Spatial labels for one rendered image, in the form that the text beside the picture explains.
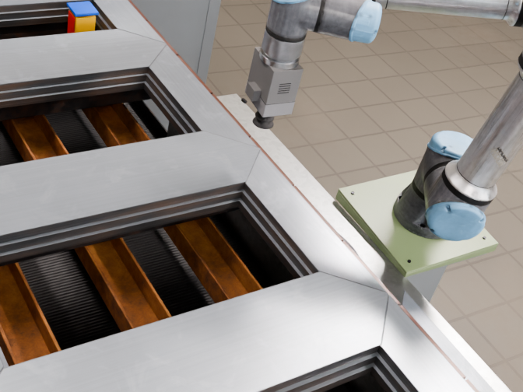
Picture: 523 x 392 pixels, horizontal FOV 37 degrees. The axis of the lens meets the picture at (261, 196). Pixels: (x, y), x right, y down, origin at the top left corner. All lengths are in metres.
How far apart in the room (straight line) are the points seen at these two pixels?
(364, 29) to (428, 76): 2.71
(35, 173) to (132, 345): 0.44
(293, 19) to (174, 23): 1.07
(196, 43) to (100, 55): 0.68
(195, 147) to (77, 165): 0.25
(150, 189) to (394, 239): 0.60
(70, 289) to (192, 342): 0.54
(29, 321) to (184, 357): 0.38
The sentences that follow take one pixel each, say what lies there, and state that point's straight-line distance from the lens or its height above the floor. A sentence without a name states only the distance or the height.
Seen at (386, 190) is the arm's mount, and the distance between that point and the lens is 1.94.
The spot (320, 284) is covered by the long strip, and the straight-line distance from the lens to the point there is 1.40.
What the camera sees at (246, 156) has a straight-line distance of 1.64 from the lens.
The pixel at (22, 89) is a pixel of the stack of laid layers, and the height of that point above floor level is 0.85.
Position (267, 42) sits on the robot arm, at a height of 1.15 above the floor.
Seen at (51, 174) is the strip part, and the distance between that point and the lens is 1.52.
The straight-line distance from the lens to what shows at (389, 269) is 1.77.
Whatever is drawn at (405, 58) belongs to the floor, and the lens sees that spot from 4.22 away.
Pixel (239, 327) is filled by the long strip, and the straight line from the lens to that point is 1.29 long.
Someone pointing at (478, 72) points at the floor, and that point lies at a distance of 4.34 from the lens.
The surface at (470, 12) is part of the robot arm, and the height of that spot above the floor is 1.25.
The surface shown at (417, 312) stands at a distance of 1.64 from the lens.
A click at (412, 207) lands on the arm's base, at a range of 1.83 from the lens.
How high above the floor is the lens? 1.81
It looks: 38 degrees down
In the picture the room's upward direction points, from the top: 15 degrees clockwise
